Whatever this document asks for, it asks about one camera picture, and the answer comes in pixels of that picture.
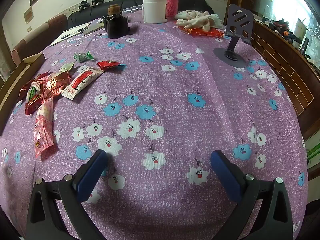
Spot pink cartoon snack packet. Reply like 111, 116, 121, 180
34, 97, 54, 158

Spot white red sauce packet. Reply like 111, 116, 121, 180
61, 68, 103, 100

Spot dark red gold snack bag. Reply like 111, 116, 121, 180
40, 71, 72, 102

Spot clear green-edged cracker packet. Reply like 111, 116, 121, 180
26, 81, 41, 102

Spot small red candy packet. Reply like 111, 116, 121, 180
97, 60, 126, 72

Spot green candy wrapper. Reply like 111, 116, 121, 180
73, 51, 95, 63

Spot cream white snack packet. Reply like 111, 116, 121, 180
59, 62, 74, 73

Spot purple floral tablecloth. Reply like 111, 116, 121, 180
1, 15, 308, 239

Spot cardboard box tray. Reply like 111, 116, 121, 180
0, 53, 46, 135

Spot red plastic bag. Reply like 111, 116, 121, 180
179, 27, 225, 38

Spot brown armchair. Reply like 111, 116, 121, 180
11, 14, 67, 65

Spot white paper pad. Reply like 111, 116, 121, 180
50, 23, 90, 46

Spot purple phone stand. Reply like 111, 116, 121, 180
213, 4, 254, 69

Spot black grinder with red label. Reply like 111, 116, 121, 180
103, 4, 130, 39

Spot white cloth gloves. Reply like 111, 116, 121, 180
174, 9, 223, 32

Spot black leather sofa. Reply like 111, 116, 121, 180
67, 0, 214, 29

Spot white plastic jar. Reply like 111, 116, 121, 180
142, 0, 167, 24

